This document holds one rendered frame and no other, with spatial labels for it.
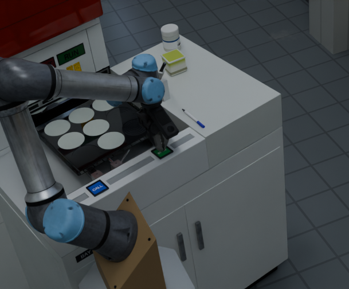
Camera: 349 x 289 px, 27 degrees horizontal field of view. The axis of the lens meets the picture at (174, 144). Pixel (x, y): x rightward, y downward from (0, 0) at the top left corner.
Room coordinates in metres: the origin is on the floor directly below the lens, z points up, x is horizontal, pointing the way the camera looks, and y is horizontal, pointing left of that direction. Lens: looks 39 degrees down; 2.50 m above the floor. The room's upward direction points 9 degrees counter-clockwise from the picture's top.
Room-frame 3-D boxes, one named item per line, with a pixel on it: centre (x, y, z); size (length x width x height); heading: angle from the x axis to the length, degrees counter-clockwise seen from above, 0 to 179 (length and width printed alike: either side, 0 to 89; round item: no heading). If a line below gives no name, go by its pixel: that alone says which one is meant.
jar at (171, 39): (2.53, -0.06, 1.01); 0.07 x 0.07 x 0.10
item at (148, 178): (1.82, 0.15, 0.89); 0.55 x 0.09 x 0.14; 120
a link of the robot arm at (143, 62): (1.90, 0.05, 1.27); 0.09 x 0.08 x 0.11; 128
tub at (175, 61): (2.37, -0.05, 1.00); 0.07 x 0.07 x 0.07; 21
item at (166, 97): (2.20, 0.01, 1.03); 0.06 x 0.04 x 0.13; 30
